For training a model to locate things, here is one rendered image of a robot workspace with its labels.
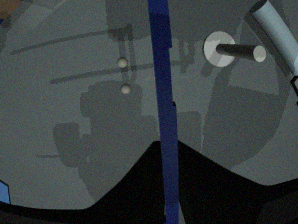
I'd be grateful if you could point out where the blue flat rectangular slab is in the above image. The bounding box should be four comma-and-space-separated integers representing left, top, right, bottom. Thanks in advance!
0, 180, 11, 204

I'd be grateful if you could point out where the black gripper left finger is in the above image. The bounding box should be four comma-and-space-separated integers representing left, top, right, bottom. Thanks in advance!
0, 140, 165, 224

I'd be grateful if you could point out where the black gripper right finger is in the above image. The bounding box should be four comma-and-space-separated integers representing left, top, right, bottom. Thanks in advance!
178, 140, 298, 224

